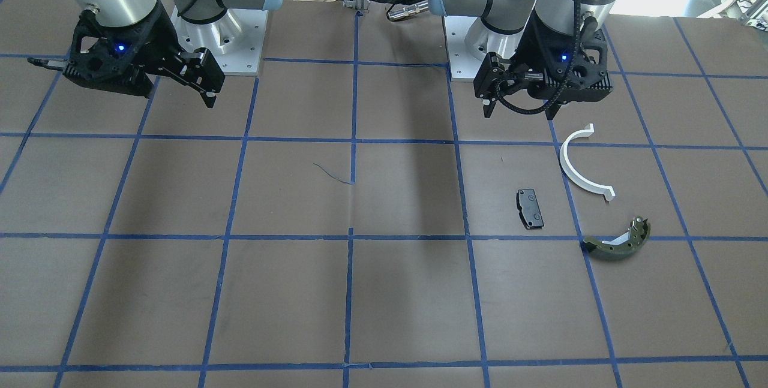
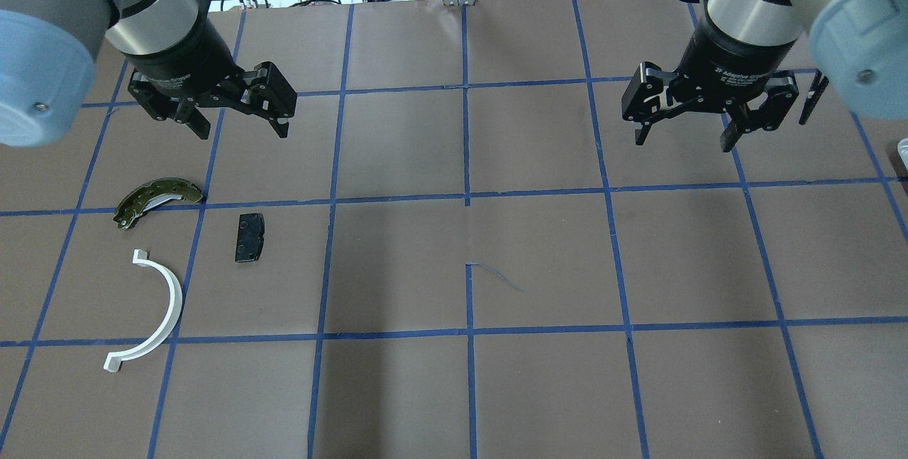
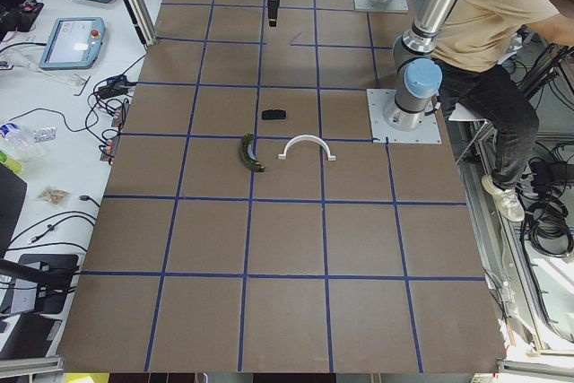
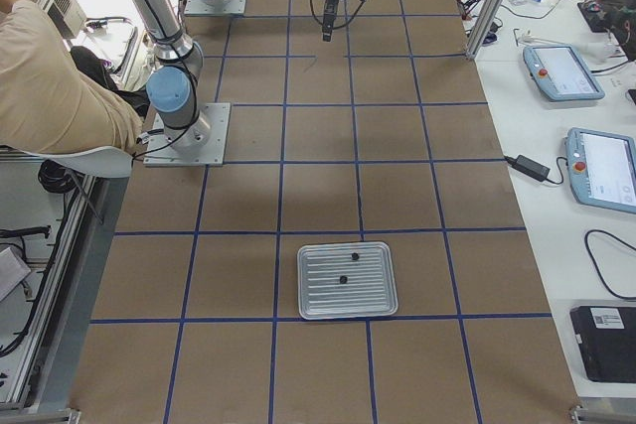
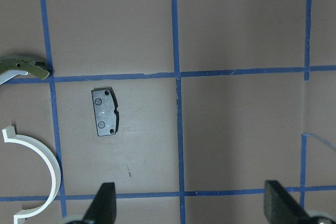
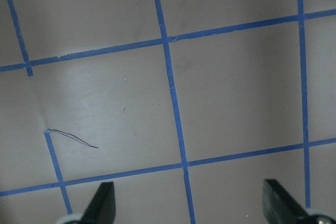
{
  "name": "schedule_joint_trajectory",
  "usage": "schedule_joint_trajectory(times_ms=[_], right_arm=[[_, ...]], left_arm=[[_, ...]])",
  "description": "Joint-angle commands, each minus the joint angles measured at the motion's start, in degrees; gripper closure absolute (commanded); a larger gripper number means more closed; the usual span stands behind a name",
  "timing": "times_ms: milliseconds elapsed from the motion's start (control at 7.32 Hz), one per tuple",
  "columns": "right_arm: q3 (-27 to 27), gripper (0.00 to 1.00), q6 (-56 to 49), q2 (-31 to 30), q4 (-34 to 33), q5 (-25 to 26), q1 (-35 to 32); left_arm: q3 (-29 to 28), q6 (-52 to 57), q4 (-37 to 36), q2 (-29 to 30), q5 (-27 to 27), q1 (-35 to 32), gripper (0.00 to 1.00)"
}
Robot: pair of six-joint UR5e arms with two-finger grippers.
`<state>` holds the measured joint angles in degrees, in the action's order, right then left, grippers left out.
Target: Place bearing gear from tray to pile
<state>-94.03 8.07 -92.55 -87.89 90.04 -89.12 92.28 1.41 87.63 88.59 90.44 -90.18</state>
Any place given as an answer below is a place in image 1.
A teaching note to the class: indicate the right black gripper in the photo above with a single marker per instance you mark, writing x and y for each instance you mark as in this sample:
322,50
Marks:
157,38

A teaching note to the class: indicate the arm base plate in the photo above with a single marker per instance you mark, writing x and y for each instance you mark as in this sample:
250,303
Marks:
240,46
465,58

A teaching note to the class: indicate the white curved plastic bracket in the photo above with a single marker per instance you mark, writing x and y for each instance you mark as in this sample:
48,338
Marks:
567,166

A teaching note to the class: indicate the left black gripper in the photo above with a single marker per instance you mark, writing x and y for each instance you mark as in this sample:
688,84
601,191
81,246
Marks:
530,44

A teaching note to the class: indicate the black brake pad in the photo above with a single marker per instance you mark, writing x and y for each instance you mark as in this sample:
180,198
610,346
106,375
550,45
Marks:
528,209

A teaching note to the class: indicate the silver metal connector plug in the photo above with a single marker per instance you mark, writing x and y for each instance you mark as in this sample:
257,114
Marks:
411,10

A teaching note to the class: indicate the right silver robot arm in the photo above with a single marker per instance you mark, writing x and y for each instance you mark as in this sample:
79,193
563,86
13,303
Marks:
122,13

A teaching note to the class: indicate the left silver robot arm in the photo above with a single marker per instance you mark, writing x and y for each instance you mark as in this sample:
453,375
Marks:
511,16

